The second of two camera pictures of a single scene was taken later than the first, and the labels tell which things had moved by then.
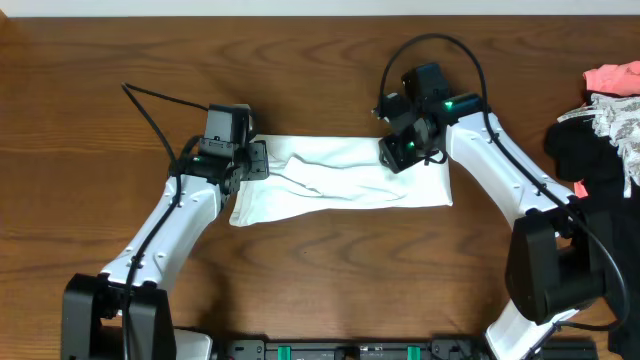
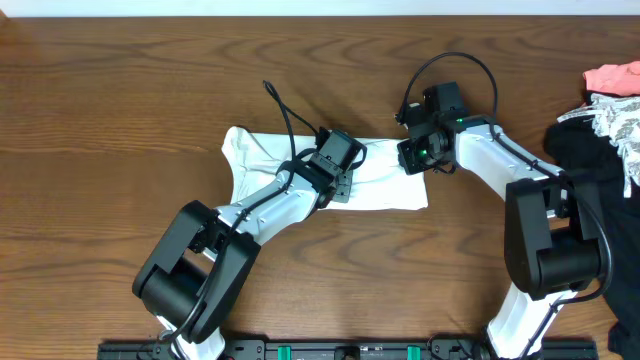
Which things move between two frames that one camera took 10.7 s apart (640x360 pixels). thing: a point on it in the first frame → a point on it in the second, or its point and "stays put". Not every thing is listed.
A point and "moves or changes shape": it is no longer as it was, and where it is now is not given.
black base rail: x=310 y=349 stays put
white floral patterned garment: x=616 y=118 stays put
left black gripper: x=256 y=160 → x=343 y=187
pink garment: x=618 y=79 stays put
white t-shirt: x=318 y=174 moves or changes shape
